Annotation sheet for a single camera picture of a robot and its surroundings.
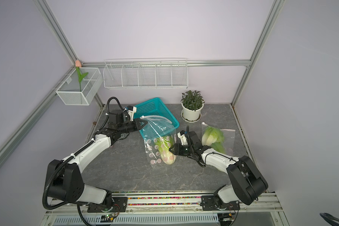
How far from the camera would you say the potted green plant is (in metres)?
1.01

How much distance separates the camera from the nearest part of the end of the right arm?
656 millimetres

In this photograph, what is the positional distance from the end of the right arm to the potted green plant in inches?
11.1
